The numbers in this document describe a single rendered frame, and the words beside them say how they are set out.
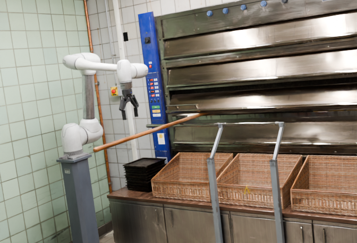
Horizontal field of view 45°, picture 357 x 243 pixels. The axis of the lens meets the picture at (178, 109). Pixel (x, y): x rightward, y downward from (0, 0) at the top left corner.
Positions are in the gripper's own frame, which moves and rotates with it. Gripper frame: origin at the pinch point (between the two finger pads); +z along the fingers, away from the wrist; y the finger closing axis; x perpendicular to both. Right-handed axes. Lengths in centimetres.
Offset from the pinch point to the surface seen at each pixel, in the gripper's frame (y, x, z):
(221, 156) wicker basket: -81, 27, 49
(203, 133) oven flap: -85, 9, 29
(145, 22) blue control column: -81, -36, -75
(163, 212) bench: -30, -5, 84
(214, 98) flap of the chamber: -84, 25, -1
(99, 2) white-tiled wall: -84, -92, -104
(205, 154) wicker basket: -81, 10, 48
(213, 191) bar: -24, 48, 61
